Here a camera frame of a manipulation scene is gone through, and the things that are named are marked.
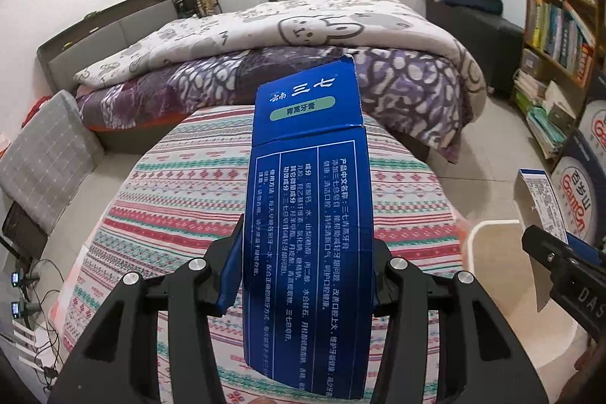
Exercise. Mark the blue Ganten water carton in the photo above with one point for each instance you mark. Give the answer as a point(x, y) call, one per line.
point(579, 182)

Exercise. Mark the wooden bookshelf with books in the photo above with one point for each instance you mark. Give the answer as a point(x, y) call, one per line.
point(560, 51)

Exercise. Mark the purple white folded quilt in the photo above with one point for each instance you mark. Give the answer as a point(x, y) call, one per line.
point(415, 78)

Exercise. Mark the small blue white box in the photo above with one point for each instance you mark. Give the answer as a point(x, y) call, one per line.
point(537, 205)

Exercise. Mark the black cabinet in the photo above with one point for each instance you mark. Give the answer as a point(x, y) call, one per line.
point(493, 41)

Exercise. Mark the white power strip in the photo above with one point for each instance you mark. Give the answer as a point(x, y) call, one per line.
point(30, 347)

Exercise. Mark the blue toothpaste box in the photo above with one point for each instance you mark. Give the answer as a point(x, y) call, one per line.
point(308, 291)

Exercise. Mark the patterned knit bedspread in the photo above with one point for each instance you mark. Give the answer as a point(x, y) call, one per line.
point(189, 190)

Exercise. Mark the white trash bin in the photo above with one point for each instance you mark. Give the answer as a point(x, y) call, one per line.
point(494, 254)

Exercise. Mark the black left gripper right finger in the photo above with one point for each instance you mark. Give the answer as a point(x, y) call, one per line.
point(479, 357)

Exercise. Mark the grey checked cushion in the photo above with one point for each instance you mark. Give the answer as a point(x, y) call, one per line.
point(46, 163)

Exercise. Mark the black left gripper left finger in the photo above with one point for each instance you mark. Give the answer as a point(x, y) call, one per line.
point(115, 359)

